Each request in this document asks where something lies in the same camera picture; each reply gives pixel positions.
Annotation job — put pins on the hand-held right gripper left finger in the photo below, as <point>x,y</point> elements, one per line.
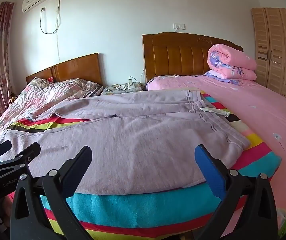
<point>76,170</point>

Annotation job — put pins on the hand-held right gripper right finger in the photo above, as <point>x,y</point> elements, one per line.
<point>208,165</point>

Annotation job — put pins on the lilac pants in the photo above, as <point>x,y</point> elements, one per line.
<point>133,142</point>

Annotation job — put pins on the striped colourful blanket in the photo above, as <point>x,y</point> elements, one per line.
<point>133,205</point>

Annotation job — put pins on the red ornament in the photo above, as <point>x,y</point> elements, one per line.
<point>50,79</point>

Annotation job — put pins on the pink bed sheet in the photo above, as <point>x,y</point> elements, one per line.
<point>257,100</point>

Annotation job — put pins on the nightstand with patterned cover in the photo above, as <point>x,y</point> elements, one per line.
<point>113,91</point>

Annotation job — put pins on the red patterned curtain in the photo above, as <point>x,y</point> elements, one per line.
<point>2,55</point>

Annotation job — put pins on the plain wooden headboard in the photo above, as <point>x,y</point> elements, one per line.
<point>78,67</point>

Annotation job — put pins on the white charger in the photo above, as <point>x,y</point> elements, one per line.
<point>131,84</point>

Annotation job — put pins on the rolled pink floral quilt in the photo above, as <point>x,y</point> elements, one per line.
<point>232,60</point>

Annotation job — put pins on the padded wooden headboard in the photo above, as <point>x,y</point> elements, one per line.
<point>173,55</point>

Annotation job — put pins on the light wooden wardrobe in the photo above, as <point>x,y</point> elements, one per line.
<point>275,50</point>

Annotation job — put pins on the white wall socket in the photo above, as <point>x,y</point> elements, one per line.
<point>179,26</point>

